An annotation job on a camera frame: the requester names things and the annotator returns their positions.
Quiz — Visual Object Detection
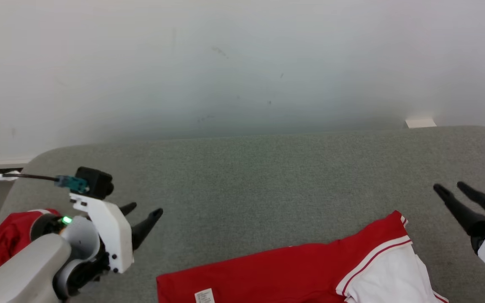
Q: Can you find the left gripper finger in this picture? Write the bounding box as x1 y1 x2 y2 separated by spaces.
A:
118 202 138 218
131 208 164 252

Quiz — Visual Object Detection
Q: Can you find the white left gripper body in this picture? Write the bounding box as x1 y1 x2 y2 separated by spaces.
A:
70 194 135 274

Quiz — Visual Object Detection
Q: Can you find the red and white jersey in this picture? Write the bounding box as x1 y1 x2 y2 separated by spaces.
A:
0 209 61 291

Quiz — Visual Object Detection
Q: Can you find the red white basketball jersey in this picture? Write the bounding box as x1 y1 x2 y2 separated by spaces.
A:
156 210 450 303

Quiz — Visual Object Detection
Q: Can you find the black cable teal connector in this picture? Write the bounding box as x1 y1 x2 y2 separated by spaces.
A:
0 171 90 194

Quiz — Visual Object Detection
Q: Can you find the small white wall box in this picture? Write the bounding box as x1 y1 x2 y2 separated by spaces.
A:
405 118 437 129

